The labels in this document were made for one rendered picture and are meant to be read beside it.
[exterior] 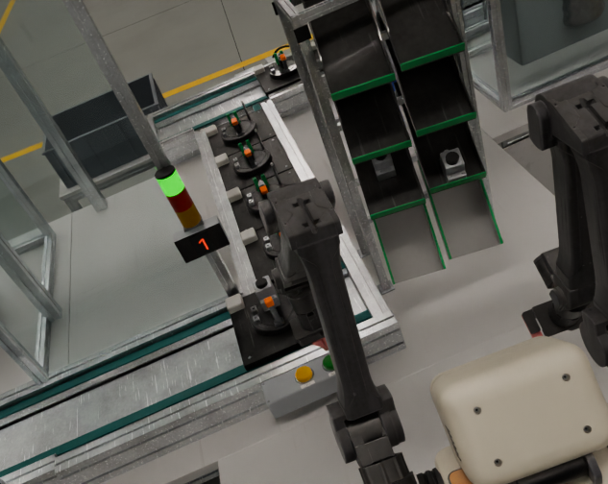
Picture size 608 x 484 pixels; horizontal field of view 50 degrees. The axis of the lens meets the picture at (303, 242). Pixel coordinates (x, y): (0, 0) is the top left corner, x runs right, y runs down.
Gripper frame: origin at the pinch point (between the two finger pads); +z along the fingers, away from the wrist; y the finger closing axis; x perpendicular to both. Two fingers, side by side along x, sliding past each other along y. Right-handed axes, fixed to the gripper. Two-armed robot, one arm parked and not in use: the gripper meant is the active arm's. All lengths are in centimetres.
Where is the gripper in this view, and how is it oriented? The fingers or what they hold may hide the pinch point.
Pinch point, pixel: (326, 346)
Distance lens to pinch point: 150.8
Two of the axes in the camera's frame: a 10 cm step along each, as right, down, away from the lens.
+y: -9.1, 4.1, -0.2
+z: 3.1, 7.2, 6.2
